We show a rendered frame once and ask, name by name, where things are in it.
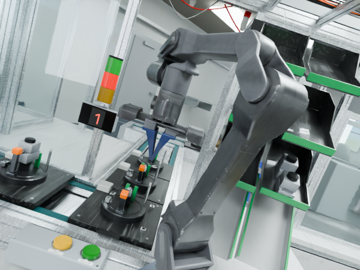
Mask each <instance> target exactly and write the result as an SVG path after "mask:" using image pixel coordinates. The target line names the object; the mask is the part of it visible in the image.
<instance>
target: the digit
mask: <svg viewBox="0 0 360 270"><path fill-rule="evenodd" d="M105 114H106V111H103V110H100V109H97V108H94V107H93V108H92V111H91V115H90V118H89V122H88V124H90V125H93V126H96V127H99V128H102V124H103V121H104V117H105Z"/></svg>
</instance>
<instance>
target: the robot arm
mask: <svg viewBox="0 0 360 270"><path fill-rule="evenodd" d="M159 50H160V52H159V53H158V55H157V57H158V58H159V59H158V61H155V62H153V63H151V64H150V65H149V67H148V68H147V71H146V76H147V79H148V81H149V82H150V83H152V84H153V85H157V86H159V87H160V90H159V94H158V96H156V95H155V96H154V98H153V100H152V103H151V106H150V107H151V109H153V112H152V115H150V114H147V113H145V112H143V108H142V107H138V106H135V105H132V104H131V103H127V104H123V105H121V106H120V108H119V110H118V114H117V116H118V117H120V118H122V119H125V120H128V121H132V120H134V119H139V120H141V121H144V123H145V124H144V126H143V127H142V129H143V130H145V131H146V134H147V140H148V152H149V160H151V161H153V160H154V158H155V157H156V155H157V154H158V152H159V151H160V150H161V148H162V147H163V146H164V145H165V144H166V143H167V142H168V141H169V140H170V139H171V140H175V139H176V136H177V134H178V133H180V134H183V135H185V136H186V138H187V140H188V141H190V142H192V143H195V144H198V145H203V143H204V139H205V136H206V135H205V131H204V129H203V128H200V127H197V126H194V125H191V124H189V126H188V127H186V126H182V125H180V124H177V122H178V119H179V116H180V114H181V110H182V107H183V104H184V101H185V98H186V95H187V92H188V89H189V86H190V83H191V80H192V77H193V75H194V76H199V71H198V69H197V67H196V65H199V64H205V63H206V62H207V61H208V60H215V61H226V62H237V66H236V70H235V73H236V77H237V80H238V83H239V87H240V90H239V92H238V94H237V96H236V99H235V101H234V104H233V120H232V127H231V129H230V131H229V132H228V134H227V136H226V137H225V139H224V141H223V142H222V144H221V146H220V147H219V149H218V150H217V152H216V153H215V155H214V157H213V158H212V160H211V162H210V163H209V165H208V166H207V168H206V170H205V171H204V173H203V174H202V176H201V178H200V180H199V181H198V183H197V184H196V186H195V187H194V189H193V191H192V192H191V194H190V195H189V197H188V198H187V200H172V201H171V202H170V203H169V204H168V207H167V209H166V211H165V212H164V213H163V214H162V215H161V217H162V220H161V222H160V224H159V226H158V229H157V234H156V242H155V249H154V258H155V260H156V264H155V268H156V269H157V270H209V269H210V268H211V267H212V266H213V265H214V260H213V254H212V248H211V242H210V237H211V235H212V233H213V231H214V215H215V214H216V213H217V211H218V210H219V208H220V207H221V205H222V204H223V203H224V201H225V200H226V198H227V197H228V196H229V194H230V192H231V191H232V190H233V188H234V187H235V185H236V184H237V183H238V181H239V180H240V178H241V177H242V176H243V174H244V173H245V171H246V170H247V168H248V167H249V165H250V164H251V162H252V161H253V160H254V158H255V157H256V156H257V154H258V153H259V151H260V150H261V148H262V147H263V146H264V144H266V143H267V142H269V141H271V140H272V139H274V138H276V137H277V136H279V135H281V134H283V133H284V132H286V131H287V130H288V129H289V128H290V127H291V126H292V125H293V124H294V123H295V122H296V121H297V120H298V119H299V118H300V117H301V116H302V115H303V114H304V113H305V111H306V109H307V107H308V104H309V99H308V92H307V90H306V88H305V86H304V85H302V84H301V83H300V82H298V81H296V78H295V76H294V74H293V73H292V72H291V70H290V68H288V66H287V64H286V63H285V62H284V60H283V59H282V57H281V56H280V54H279V52H278V50H277V47H276V46H275V44H274V42H273V41H272V40H271V39H269V38H268V37H266V36H264V35H263V34H261V33H260V32H258V31H257V30H253V29H252V30H250V29H248V30H245V31H243V32H231V33H211V34H201V33H198V32H195V31H193V30H191V29H188V28H184V27H179V28H178V29H176V30H175V31H174V32H172V34H171V35H170V37H169V38H168V39H167V41H166V42H165V43H164V44H163V45H162V47H161V48H160V49H159ZM158 126H159V127H162V128H165V131H164V132H163V134H162V136H161V138H160V140H159V142H158V144H157V146H156V148H155V143H156V138H157V135H158V130H159V127H158ZM154 148H155V150H154Z"/></svg>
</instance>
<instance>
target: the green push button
mask: <svg viewBox="0 0 360 270"><path fill-rule="evenodd" d="M82 255H83V257H85V258H86V259H91V260H92V259H96V258H97V257H98V256H99V255H100V248H99V247H98V246H96V245H93V244H90V245H86V246H85V247H84V248H83V250H82Z"/></svg>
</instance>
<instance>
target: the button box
mask: <svg viewBox="0 0 360 270"><path fill-rule="evenodd" d="M60 235H63V234H60V233H58V232H55V231H52V230H49V229H46V228H42V227H39V226H36V225H34V224H31V223H29V224H28V225H27V226H25V227H24V228H22V230H20V231H19V232H18V233H16V234H15V235H14V236H13V237H11V238H10V240H9V244H8V247H7V252H6V256H5V261H7V262H10V263H12V264H15V265H18V266H21V267H24V268H28V269H31V270H103V268H104V265H105V263H106V259H107V256H108V253H109V250H107V249H104V248H102V247H99V246H98V247H99V248H100V255H99V256H98V257H97V258H96V259H92V260H91V259H86V258H85V257H83V255H82V251H83V248H84V247H85V246H86V245H90V243H87V242H84V241H81V240H78V239H75V238H72V237H71V238H72V244H71V246H70V247H69V248H68V249H65V250H60V249H57V248H55V247H54V245H53V242H54V239H55V238H56V237H57V236H60Z"/></svg>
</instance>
